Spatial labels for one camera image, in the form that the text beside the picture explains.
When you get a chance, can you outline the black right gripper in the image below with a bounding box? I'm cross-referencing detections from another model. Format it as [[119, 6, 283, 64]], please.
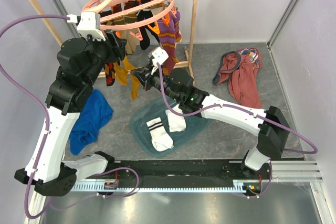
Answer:
[[131, 63, 181, 103]]

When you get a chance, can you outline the argyle black red sock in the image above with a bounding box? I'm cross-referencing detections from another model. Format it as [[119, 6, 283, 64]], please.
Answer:
[[104, 62, 116, 87]]

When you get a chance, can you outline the mustard yellow sock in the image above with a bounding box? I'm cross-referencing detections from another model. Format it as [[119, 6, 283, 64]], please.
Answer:
[[130, 73, 141, 100], [114, 56, 135, 86]]

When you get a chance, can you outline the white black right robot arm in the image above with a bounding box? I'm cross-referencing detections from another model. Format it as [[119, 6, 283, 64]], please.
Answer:
[[131, 65, 289, 179]]

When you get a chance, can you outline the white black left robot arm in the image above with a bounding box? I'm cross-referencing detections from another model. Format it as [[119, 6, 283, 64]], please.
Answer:
[[14, 30, 127, 197]]

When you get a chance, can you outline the pink round clip hanger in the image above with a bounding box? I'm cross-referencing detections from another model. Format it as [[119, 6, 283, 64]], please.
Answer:
[[81, 0, 177, 34]]

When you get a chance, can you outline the black white striped sock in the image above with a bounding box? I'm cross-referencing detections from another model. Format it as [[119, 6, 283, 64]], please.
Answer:
[[136, 0, 161, 51]]

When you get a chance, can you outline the brown striped sock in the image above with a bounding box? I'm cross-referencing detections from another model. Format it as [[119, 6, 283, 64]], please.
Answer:
[[99, 1, 140, 25]]

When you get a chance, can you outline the blue translucent plastic basin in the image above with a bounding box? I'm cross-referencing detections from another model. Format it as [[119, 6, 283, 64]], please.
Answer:
[[130, 97, 211, 158]]

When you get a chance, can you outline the purple striped sock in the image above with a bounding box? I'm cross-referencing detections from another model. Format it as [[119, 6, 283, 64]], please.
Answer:
[[173, 11, 182, 42], [157, 19, 179, 75]]

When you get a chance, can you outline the blue cloth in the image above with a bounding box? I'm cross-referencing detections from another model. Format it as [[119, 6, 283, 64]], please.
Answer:
[[69, 89, 113, 155]]

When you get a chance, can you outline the red garment pile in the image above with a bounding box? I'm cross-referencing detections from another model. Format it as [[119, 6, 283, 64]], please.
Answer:
[[212, 48, 263, 109]]

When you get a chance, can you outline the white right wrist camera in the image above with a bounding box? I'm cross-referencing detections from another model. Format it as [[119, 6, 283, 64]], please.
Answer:
[[148, 47, 169, 66]]

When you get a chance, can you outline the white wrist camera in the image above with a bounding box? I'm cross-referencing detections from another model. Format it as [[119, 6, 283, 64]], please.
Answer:
[[148, 47, 169, 66], [67, 12, 106, 41]]

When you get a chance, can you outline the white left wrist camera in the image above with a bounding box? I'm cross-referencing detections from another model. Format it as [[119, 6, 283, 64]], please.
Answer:
[[67, 12, 106, 41]]

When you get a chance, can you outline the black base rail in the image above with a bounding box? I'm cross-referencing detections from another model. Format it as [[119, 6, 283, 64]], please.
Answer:
[[106, 159, 270, 188]]

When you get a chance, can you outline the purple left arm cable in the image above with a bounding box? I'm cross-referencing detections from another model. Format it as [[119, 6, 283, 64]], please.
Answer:
[[0, 15, 70, 220]]

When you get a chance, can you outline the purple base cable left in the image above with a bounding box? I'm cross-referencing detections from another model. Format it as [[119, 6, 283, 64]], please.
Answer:
[[49, 167, 139, 210]]

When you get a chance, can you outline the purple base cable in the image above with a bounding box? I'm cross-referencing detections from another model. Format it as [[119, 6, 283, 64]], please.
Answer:
[[49, 167, 139, 210], [233, 155, 274, 200]]

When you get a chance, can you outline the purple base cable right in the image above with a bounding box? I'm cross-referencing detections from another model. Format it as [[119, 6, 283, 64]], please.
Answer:
[[233, 155, 274, 200]]

